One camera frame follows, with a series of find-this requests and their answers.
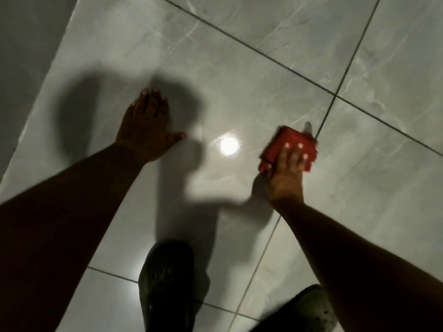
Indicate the person's right hand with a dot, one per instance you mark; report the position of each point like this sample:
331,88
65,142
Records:
285,178

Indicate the person's left hand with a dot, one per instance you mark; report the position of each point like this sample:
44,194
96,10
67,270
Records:
145,129

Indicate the person's left thumb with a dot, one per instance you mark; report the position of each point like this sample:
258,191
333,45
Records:
175,137

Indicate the person's right fingers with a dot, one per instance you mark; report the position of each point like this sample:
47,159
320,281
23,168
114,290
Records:
294,157

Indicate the red cleaning sponge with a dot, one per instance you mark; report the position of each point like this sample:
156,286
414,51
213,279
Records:
287,141

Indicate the person's left forearm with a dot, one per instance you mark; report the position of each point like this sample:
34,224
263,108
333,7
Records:
58,238

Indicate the person's right forearm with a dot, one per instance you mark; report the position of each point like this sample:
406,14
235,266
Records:
363,266

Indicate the dark clog shoe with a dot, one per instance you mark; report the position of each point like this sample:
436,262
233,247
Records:
304,311
168,286

